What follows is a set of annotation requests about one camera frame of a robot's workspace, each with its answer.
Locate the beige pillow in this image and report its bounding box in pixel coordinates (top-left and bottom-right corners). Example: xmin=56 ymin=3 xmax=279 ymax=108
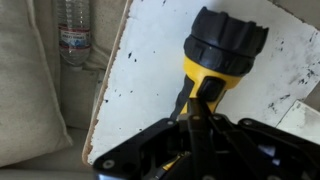
xmin=0 ymin=0 xmax=74 ymax=168

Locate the clear plastic water bottle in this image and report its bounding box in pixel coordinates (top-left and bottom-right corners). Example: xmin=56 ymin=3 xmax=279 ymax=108
xmin=53 ymin=0 xmax=93 ymax=68

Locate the white distressed wooden table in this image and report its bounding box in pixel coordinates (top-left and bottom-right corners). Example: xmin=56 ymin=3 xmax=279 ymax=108
xmin=81 ymin=0 xmax=320 ymax=167

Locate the yellow black flashlight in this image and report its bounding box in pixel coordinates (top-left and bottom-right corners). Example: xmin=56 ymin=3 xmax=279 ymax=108
xmin=169 ymin=5 xmax=270 ymax=122

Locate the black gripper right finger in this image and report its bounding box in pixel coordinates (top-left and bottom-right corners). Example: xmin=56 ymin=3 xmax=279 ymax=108
xmin=199 ymin=99 xmax=320 ymax=180

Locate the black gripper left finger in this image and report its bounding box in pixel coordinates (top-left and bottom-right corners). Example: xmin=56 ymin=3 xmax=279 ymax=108
xmin=93 ymin=97 xmax=204 ymax=180

